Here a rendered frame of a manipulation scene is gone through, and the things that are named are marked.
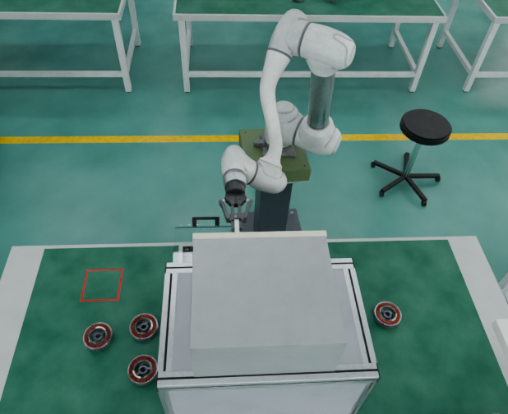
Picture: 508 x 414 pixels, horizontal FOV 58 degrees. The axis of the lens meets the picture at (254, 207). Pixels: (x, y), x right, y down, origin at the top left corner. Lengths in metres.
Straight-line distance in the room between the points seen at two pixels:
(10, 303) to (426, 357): 1.72
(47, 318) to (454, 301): 1.72
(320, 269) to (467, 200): 2.46
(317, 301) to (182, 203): 2.11
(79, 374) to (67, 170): 2.10
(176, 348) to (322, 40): 1.20
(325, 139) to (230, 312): 1.18
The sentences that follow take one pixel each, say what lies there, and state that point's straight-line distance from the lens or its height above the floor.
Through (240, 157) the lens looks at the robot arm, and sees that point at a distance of 1.83.
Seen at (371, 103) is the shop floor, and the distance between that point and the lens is 4.40.
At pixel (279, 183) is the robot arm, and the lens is 1.90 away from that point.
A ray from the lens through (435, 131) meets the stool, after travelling 3.34.
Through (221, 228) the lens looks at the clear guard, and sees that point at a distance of 1.84.
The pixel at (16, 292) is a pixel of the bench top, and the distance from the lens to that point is 2.24.
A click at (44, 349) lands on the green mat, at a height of 0.75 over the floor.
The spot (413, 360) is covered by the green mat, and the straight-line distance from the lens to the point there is 2.03.
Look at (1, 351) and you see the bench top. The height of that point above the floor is 0.75.
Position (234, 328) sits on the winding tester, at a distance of 1.33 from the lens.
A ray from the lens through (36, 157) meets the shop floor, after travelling 3.96.
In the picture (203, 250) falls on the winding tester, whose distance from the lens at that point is 1.46.
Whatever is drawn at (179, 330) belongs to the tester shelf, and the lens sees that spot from 1.56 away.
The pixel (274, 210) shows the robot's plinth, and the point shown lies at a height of 0.40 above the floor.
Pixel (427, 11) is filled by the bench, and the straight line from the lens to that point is 4.34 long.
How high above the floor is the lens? 2.51
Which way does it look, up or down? 49 degrees down
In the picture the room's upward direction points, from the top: 3 degrees clockwise
